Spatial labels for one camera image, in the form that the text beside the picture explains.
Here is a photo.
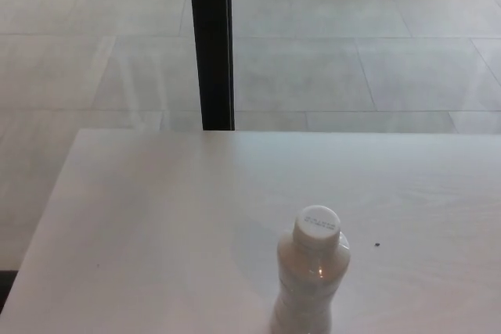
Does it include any white plastic bottle cap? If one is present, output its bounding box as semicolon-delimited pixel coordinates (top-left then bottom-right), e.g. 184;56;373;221
293;204;341;250

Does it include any white translucent plastic bottle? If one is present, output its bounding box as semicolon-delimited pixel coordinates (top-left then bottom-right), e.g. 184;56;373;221
271;228;352;334

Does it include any black vertical frame post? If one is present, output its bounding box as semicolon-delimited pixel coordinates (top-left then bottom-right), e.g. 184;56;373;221
187;0;236;132

